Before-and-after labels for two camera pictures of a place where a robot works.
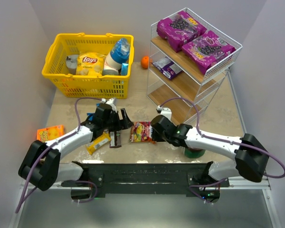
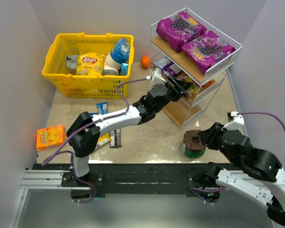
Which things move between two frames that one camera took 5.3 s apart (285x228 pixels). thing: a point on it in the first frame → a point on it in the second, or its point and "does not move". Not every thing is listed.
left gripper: [117, 121] → [176, 88]
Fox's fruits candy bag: [141, 131] → [193, 91]
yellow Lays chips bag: [90, 63] does not move
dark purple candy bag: [167, 67] does not move
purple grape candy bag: [179, 29] does not move
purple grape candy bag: [207, 51] does not move
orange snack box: [46, 134] does not move
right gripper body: [154, 137] → [209, 137]
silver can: [71, 63] does not move
